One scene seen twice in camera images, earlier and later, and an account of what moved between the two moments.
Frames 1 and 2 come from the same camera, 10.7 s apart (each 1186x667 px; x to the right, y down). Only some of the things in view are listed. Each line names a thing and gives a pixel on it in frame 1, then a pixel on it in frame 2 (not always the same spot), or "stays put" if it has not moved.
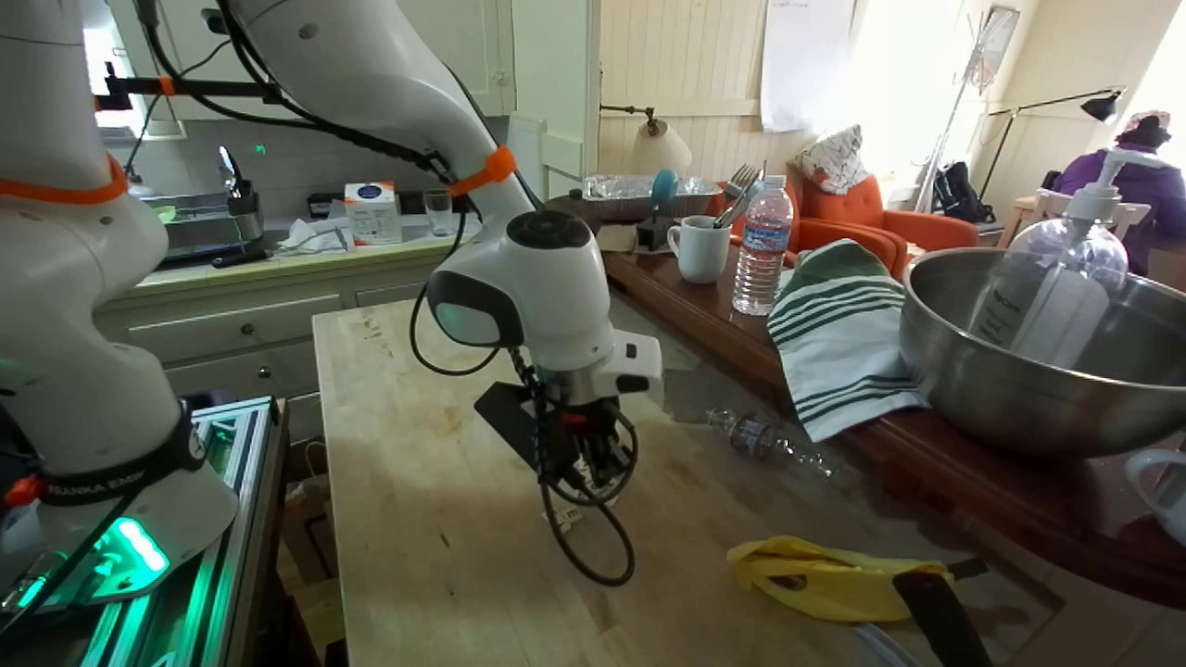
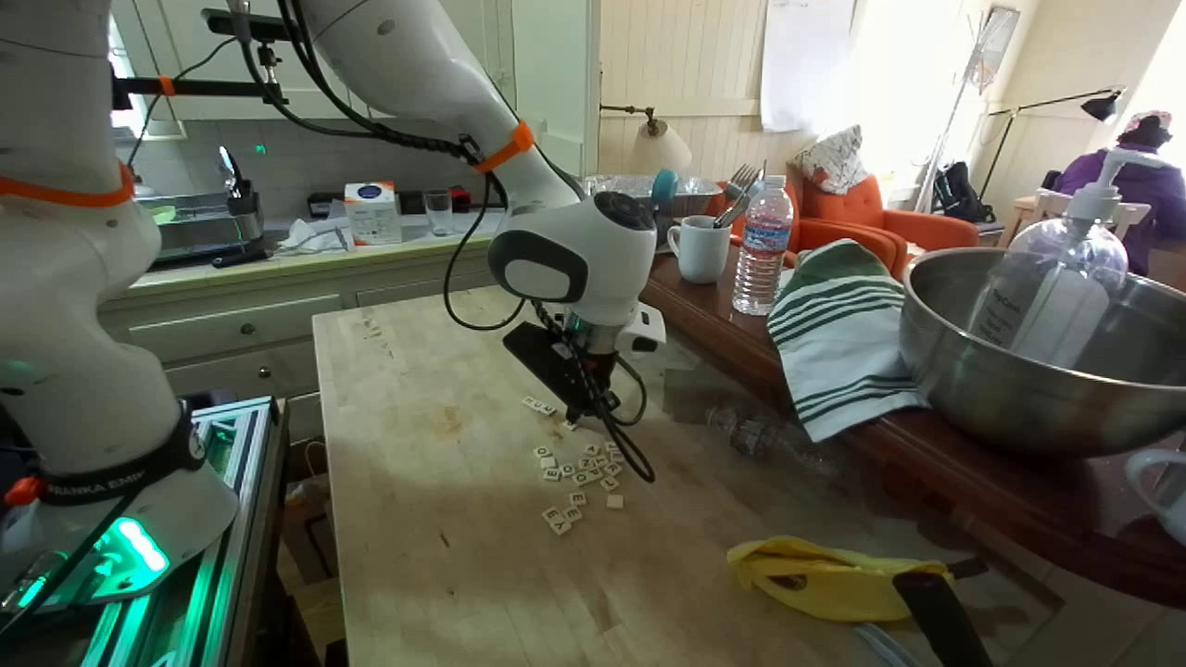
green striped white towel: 838,324 stays put
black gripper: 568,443 -> 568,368
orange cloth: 832,214 stays put
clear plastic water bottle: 763,245 stays put
